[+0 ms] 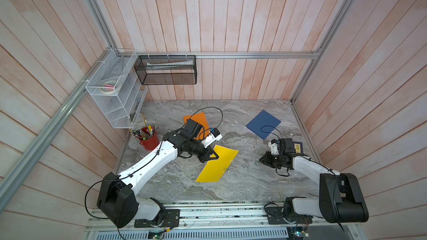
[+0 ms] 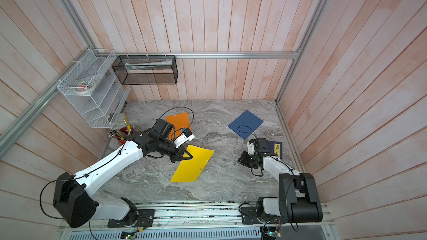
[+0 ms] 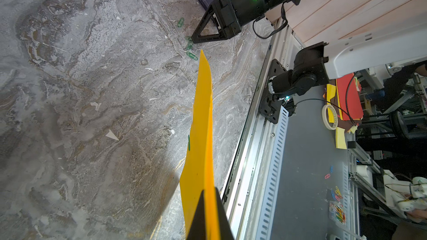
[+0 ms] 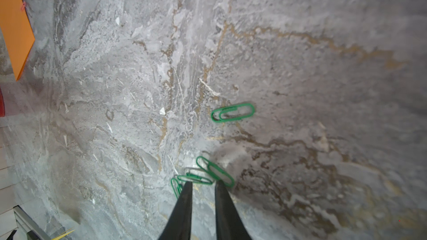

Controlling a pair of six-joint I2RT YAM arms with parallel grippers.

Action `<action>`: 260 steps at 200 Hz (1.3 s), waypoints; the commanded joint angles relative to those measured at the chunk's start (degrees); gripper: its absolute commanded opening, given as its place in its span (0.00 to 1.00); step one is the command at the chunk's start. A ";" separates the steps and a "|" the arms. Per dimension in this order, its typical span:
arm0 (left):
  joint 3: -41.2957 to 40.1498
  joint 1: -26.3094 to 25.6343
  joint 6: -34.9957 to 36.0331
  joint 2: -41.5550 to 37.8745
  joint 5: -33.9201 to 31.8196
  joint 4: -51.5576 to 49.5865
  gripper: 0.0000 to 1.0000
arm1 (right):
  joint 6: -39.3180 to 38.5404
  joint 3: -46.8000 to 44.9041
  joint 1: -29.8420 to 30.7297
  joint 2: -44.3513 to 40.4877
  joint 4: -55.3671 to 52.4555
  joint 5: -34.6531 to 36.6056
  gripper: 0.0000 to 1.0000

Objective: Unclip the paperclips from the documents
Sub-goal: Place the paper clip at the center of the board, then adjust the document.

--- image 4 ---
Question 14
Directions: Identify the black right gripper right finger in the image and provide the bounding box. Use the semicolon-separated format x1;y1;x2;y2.
215;181;251;240

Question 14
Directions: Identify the orange paper document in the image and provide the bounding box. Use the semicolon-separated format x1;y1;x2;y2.
1;0;35;81

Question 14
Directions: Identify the green paperclip top edge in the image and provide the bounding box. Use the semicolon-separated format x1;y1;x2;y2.
210;103;256;123

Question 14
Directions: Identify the red pen holder cup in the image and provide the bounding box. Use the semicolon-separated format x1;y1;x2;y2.
0;90;5;117

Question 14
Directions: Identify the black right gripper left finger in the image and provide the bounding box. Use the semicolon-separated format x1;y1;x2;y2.
159;182;193;240

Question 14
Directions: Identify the green paperclip side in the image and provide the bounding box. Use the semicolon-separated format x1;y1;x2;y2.
176;172;213;185
196;156;235;188

